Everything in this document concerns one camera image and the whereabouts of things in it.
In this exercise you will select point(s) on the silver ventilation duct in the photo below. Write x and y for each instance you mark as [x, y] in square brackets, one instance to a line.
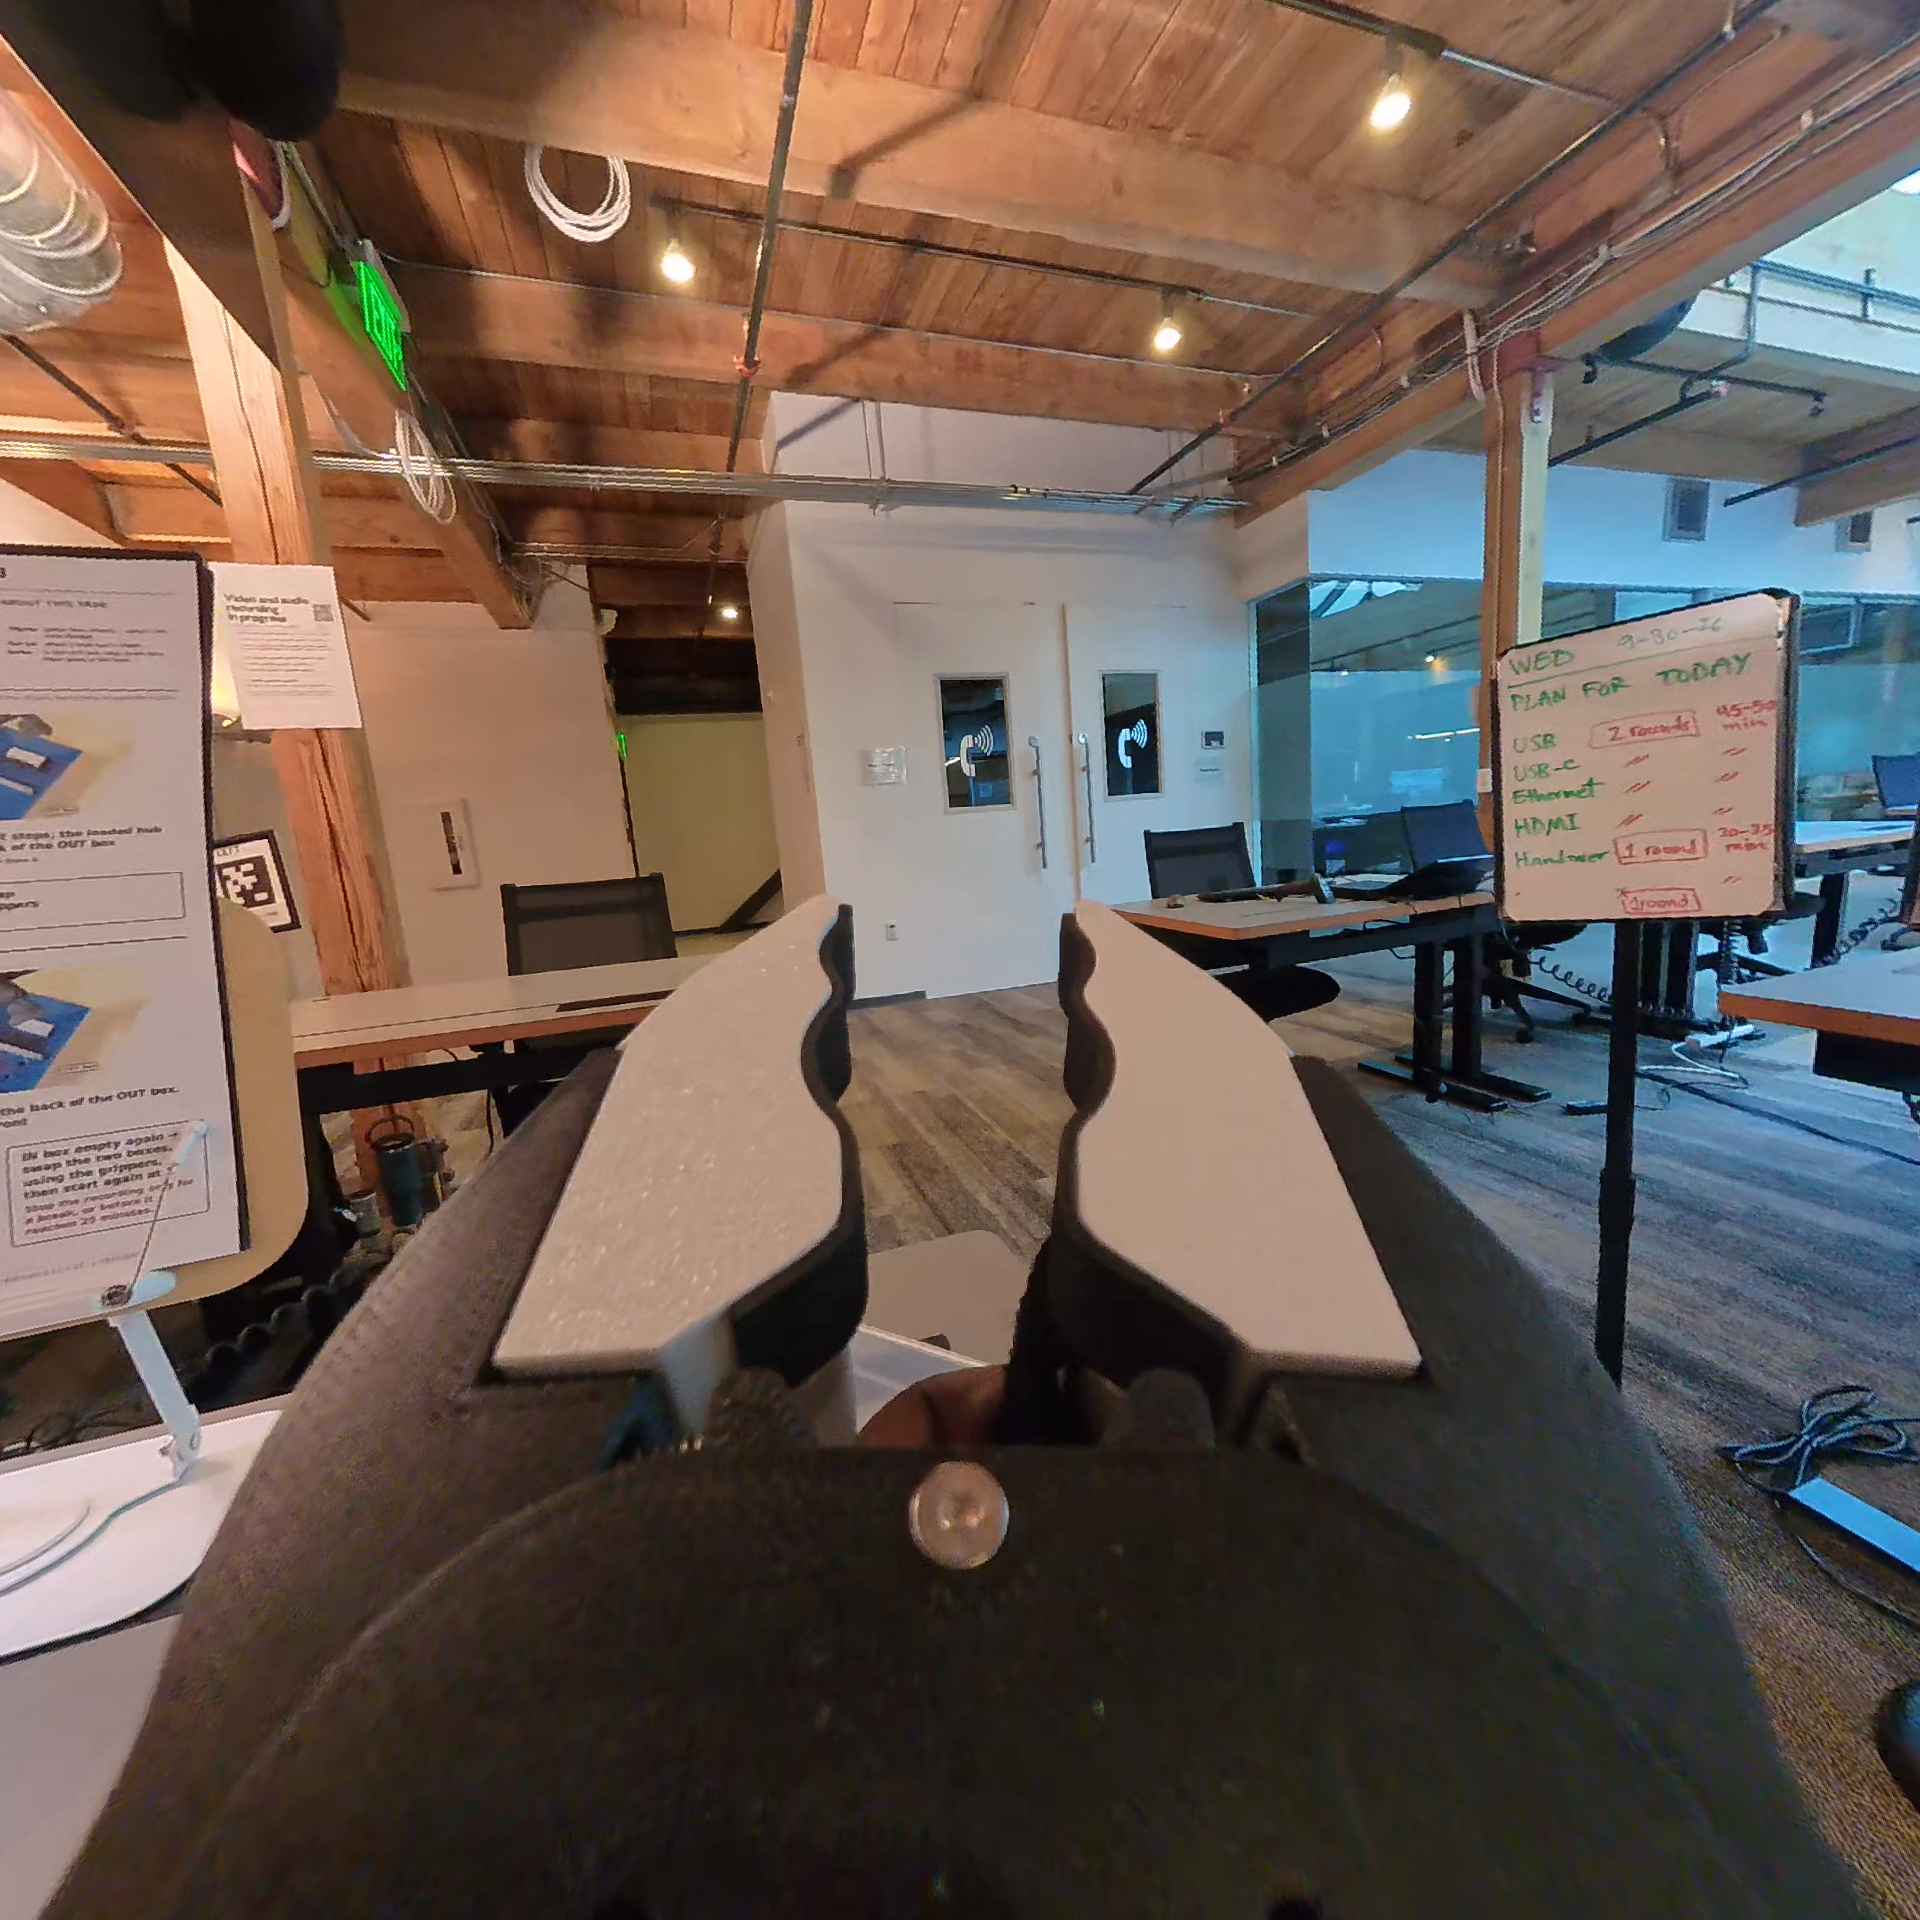
[53, 224]

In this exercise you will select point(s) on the fiducial tag sign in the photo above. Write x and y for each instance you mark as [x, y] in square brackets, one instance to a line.
[259, 886]

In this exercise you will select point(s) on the wooden-edged office desk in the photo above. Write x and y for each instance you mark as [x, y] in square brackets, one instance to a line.
[1828, 996]
[1276, 912]
[451, 1004]

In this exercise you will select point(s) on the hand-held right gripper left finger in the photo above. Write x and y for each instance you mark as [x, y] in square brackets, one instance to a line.
[690, 1155]

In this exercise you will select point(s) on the black whiteboard stand pole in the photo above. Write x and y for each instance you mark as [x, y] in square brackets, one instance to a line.
[1617, 1171]

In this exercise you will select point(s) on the instruction poster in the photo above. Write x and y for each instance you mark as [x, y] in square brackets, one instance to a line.
[105, 900]

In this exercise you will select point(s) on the white phone booth door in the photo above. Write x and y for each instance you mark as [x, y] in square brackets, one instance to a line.
[1184, 839]
[915, 900]

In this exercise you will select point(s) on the green exit sign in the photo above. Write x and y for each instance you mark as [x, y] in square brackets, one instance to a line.
[375, 322]

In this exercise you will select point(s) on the floor power strip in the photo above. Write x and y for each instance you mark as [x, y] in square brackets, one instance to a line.
[1861, 1522]

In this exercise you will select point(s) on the black office chair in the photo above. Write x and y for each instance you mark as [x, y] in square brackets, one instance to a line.
[1201, 862]
[585, 921]

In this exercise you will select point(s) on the whiteboard on stand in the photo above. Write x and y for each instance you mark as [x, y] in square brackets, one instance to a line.
[1635, 779]

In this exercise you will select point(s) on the white poster stand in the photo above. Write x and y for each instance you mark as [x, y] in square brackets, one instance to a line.
[149, 1529]

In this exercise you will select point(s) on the beige poster backing board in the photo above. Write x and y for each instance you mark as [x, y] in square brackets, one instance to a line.
[269, 1080]

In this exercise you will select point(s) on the white paper notice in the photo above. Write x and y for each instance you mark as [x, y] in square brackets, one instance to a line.
[284, 646]

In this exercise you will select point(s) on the black laptop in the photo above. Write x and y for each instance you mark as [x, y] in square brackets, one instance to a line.
[1448, 849]

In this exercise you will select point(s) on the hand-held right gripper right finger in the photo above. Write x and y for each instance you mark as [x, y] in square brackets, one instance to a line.
[1213, 1171]

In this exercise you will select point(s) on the ceiling spotlight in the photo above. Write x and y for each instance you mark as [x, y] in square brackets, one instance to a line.
[676, 263]
[1165, 327]
[1391, 98]

